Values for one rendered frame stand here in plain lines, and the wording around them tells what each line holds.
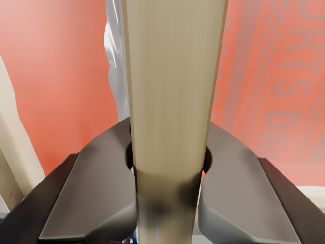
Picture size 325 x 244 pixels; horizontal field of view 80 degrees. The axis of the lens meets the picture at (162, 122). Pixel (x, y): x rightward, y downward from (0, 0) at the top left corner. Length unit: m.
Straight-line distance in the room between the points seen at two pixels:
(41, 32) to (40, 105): 0.10
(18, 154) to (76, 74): 0.18
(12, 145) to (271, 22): 0.39
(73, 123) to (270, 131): 0.29
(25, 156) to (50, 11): 0.22
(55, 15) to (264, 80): 0.26
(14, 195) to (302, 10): 0.49
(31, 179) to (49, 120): 0.13
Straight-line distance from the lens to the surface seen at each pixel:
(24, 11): 0.29
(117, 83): 0.26
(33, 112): 0.33
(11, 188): 0.43
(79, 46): 0.27
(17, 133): 0.36
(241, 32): 0.26
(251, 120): 0.31
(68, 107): 0.30
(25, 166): 0.40
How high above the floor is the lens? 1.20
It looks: 61 degrees down
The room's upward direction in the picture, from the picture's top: 179 degrees counter-clockwise
